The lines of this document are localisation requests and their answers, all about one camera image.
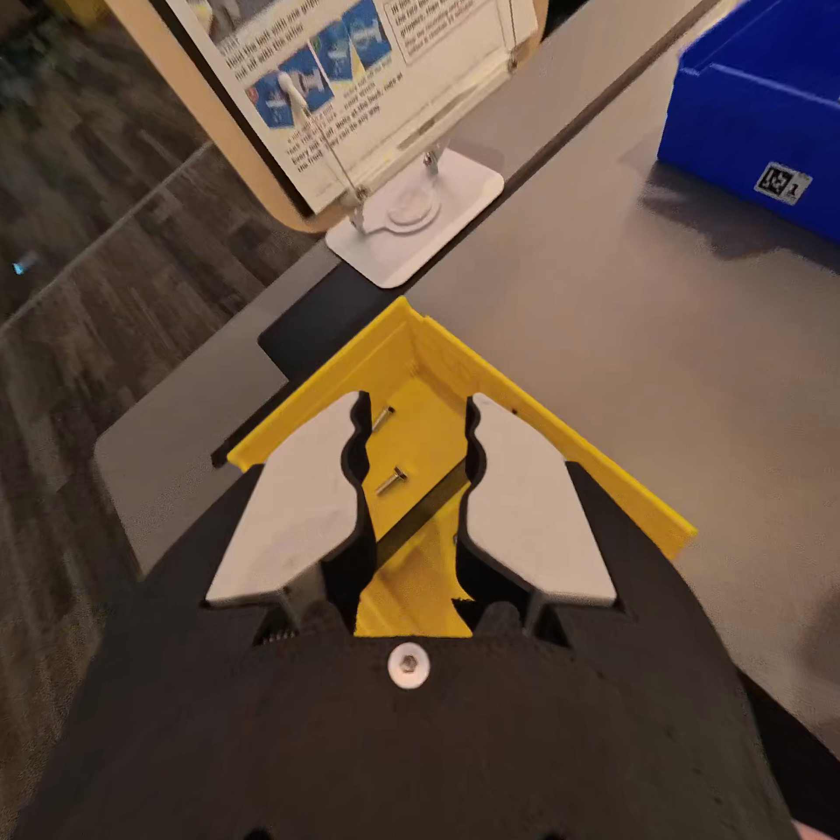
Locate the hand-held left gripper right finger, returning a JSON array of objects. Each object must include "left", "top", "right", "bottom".
[{"left": 458, "top": 392, "right": 619, "bottom": 636}]

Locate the blue plastic bin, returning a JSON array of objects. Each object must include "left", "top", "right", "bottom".
[{"left": 656, "top": 0, "right": 840, "bottom": 244}]

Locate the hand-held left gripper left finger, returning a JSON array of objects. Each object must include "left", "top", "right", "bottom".
[{"left": 203, "top": 391, "right": 378, "bottom": 636}]

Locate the white stand base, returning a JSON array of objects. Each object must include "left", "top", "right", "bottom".
[{"left": 326, "top": 147, "right": 505, "bottom": 290}]

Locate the instruction sheet on stand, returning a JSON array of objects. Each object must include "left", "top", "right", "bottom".
[{"left": 105, "top": 0, "right": 549, "bottom": 234}]

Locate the yellow plastic bin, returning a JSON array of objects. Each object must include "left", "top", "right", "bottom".
[{"left": 211, "top": 295, "right": 698, "bottom": 639}]

